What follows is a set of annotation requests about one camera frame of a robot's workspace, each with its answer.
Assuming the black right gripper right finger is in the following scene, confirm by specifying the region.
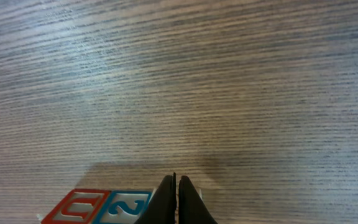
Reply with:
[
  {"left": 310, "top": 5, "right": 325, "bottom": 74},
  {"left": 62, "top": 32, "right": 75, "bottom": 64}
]
[{"left": 178, "top": 175, "right": 218, "bottom": 224}]

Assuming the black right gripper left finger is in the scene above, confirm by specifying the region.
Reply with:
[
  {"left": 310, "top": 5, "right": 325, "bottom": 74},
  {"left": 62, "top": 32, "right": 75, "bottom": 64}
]
[{"left": 135, "top": 173, "right": 177, "bottom": 224}]

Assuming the blue-sided white block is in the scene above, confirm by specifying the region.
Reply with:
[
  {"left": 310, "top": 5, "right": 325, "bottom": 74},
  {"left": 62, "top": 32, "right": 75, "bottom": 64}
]
[{"left": 92, "top": 190, "right": 153, "bottom": 224}]

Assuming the green letter block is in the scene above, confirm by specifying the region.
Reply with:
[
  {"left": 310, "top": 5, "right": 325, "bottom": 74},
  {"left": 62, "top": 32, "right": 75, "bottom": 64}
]
[{"left": 196, "top": 188, "right": 203, "bottom": 199}]

